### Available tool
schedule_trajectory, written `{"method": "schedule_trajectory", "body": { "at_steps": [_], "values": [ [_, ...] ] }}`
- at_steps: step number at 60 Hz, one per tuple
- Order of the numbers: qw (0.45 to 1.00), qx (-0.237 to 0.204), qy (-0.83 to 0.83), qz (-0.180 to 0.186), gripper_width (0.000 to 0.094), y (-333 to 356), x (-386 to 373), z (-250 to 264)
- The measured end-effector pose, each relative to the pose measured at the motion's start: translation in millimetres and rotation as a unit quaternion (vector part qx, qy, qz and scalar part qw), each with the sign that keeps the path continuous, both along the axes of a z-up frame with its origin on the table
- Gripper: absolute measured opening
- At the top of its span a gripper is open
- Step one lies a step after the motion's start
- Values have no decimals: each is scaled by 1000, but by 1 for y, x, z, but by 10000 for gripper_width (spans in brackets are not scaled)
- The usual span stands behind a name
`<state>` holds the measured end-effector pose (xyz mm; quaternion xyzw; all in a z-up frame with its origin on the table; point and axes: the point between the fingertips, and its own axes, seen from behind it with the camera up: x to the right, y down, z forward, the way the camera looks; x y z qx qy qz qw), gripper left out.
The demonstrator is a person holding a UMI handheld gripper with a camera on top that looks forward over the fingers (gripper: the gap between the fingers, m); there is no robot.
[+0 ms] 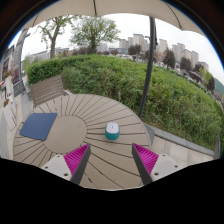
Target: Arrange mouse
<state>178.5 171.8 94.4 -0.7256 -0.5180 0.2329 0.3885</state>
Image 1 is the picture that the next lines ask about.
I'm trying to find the round leafy tree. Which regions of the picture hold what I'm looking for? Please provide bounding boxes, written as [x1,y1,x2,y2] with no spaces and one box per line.
[69,15,121,55]

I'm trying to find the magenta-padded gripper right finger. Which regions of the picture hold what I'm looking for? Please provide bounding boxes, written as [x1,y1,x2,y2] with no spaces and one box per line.
[131,142,183,186]

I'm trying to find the green trimmed hedge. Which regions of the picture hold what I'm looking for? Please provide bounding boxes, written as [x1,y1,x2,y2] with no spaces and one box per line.
[25,54,224,151]

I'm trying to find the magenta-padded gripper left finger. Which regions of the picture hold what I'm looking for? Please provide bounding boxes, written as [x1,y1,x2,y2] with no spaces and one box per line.
[40,143,92,186]

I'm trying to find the grey banner sign post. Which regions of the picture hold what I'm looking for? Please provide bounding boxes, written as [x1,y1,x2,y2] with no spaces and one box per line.
[12,28,32,98]

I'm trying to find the blue rectangular mouse pad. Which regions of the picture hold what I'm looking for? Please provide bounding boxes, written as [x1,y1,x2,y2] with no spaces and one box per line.
[19,112,58,142]

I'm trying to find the white planter with orange flowers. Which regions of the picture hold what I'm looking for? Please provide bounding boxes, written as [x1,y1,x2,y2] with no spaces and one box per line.
[2,98,18,131]

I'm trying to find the white and teal computer mouse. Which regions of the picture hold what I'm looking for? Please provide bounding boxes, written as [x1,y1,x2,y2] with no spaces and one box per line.
[104,121,121,141]

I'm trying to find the grey storefront building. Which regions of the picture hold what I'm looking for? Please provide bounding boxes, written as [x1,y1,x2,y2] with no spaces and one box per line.
[0,44,16,83]

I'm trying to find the tree with bare trunk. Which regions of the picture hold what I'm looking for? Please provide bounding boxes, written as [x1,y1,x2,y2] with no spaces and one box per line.
[34,14,81,60]

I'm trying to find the white planter with pink flowers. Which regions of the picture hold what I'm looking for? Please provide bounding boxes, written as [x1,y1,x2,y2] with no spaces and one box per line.
[2,69,15,98]

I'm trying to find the dark curved umbrella pole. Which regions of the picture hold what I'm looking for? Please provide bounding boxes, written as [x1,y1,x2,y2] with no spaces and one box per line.
[137,16,158,118]

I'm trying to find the brown slatted outdoor chair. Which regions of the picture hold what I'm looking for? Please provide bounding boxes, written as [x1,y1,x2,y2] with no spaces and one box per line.
[29,75,68,108]

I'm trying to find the distant apartment buildings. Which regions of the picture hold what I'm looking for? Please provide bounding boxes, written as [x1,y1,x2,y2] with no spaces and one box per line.
[118,33,211,73]

